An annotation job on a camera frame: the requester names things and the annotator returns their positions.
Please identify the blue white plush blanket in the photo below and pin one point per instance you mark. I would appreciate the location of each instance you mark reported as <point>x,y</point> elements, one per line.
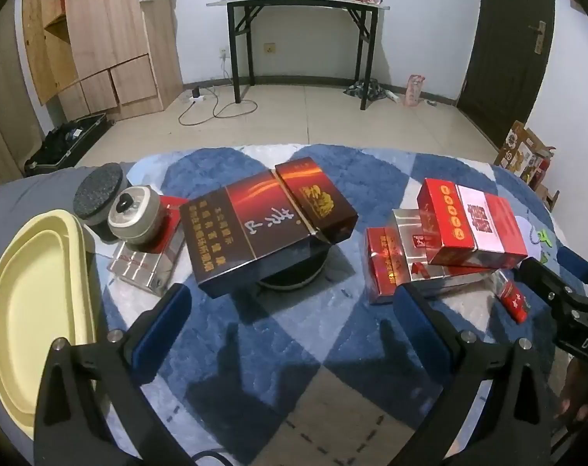
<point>274,349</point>

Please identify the light wooden wardrobe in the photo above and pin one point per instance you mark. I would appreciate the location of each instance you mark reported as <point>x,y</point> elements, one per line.
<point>109,24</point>

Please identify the red and white cigarette box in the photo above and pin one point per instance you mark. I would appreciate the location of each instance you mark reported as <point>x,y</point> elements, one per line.
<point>468,223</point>

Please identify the dark patterned cloth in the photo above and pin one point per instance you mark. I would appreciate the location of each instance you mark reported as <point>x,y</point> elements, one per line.
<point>366,91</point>

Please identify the pale yellow plastic basin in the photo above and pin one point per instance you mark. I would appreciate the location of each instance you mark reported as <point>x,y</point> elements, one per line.
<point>32,301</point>

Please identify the silver red cigarette box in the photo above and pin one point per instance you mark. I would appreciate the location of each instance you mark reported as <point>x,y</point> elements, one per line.
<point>410,233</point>
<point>143,272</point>

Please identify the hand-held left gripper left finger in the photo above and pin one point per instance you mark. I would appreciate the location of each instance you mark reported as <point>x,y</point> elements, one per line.
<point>163,323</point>

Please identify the person's right hand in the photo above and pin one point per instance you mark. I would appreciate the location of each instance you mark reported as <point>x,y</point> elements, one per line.
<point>580,391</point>

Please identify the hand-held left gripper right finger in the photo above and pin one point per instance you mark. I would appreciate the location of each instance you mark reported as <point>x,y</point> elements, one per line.
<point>420,323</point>

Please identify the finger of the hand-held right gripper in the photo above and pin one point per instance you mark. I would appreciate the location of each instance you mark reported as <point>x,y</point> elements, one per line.
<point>546,286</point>
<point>582,268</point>

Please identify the dark brown cigarette box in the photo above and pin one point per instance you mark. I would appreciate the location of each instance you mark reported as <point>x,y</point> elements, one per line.
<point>255,233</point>

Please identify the black round foam sponge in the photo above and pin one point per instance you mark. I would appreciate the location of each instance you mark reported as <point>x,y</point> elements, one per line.
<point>97,194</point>

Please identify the black legged folding table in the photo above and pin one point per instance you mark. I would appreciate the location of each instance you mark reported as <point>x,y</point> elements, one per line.
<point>298,5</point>

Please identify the black open suitcase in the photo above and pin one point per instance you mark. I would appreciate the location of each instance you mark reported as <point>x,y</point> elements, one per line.
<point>61,145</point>

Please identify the printed cardboard box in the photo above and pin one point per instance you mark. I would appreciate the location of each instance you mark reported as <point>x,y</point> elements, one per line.
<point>522,150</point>

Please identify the green plastic clip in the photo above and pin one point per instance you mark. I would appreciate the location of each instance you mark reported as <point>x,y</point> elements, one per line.
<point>545,239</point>

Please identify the small red packet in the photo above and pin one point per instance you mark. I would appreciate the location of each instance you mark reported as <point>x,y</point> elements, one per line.
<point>514,301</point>

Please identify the round jar with black knob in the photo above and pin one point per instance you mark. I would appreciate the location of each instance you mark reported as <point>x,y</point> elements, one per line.
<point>133,223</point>

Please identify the white power strip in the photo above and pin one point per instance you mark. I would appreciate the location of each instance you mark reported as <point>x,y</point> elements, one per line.
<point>197,95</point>

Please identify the dark brown door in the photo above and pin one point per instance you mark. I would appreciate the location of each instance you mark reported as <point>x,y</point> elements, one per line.
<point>507,58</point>

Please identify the yellow wall socket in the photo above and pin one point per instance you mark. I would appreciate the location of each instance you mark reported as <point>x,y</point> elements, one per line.
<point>271,49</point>

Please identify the pink packet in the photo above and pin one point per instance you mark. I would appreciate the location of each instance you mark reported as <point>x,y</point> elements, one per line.
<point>414,91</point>

